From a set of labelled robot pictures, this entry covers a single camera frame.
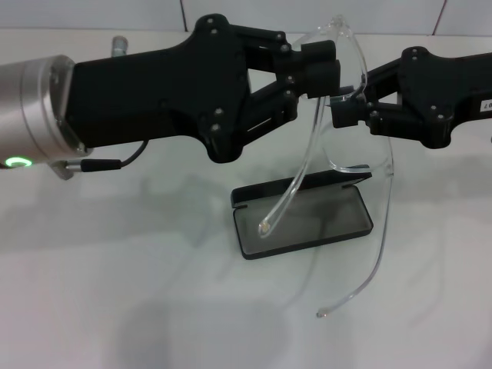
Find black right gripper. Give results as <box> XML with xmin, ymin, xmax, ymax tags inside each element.
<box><xmin>332</xmin><ymin>46</ymin><xmax>492</xmax><ymax>149</ymax></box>

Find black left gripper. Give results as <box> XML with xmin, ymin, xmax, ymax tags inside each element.
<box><xmin>65</xmin><ymin>14</ymin><xmax>251</xmax><ymax>165</ymax></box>

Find clear transparent glasses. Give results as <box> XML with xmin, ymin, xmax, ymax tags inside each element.
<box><xmin>258</xmin><ymin>14</ymin><xmax>395</xmax><ymax>319</ymax></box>

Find black glasses case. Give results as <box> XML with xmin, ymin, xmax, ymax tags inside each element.
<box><xmin>230</xmin><ymin>165</ymin><xmax>374</xmax><ymax>261</ymax></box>

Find black cable with silver connector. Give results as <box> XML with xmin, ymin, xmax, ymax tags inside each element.
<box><xmin>48</xmin><ymin>140</ymin><xmax>151</xmax><ymax>181</ymax></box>

